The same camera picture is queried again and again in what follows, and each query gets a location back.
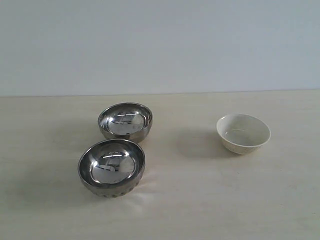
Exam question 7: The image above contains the cream ceramic bowl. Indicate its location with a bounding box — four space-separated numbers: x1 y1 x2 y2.
216 114 271 155

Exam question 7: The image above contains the smooth steel bowl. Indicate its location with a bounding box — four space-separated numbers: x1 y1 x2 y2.
97 102 153 143

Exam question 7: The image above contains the ribbed steel bowl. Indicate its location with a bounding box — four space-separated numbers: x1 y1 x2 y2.
77 138 146 198

